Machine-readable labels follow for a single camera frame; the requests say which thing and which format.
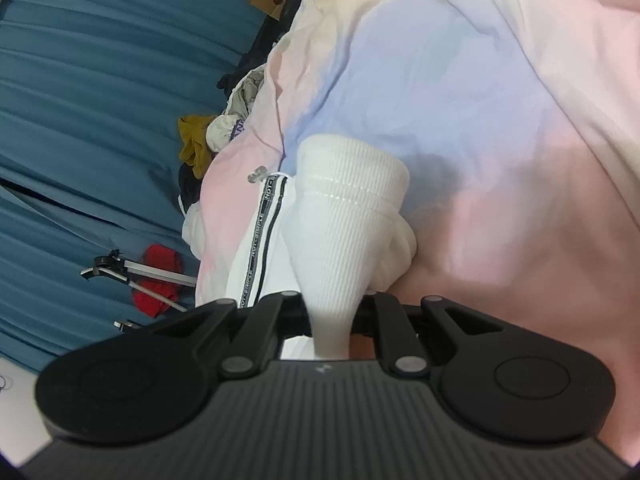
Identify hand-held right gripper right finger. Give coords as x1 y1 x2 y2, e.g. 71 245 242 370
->
350 292 506 377

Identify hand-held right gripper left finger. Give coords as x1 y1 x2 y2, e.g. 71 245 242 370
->
149 291 314 377

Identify white pants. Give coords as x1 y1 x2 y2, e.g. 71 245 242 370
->
227 132 419 361

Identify white puffy garment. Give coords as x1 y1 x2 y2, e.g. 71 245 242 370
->
180 194 207 257

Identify red cloth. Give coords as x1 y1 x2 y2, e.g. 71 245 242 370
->
132 244 184 319

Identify garment steamer stand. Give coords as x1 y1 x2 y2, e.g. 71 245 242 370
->
80 248 199 334

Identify black cloth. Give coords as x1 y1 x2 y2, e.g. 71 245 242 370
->
175 162 204 212
234 0 312 77

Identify mustard yellow cloth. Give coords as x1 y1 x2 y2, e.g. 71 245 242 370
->
178 114 222 180

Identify grey white garment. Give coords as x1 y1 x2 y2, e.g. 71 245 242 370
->
207 64 269 154

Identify blue curtain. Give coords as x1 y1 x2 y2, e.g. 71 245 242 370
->
0 0 301 201
0 180 201 376

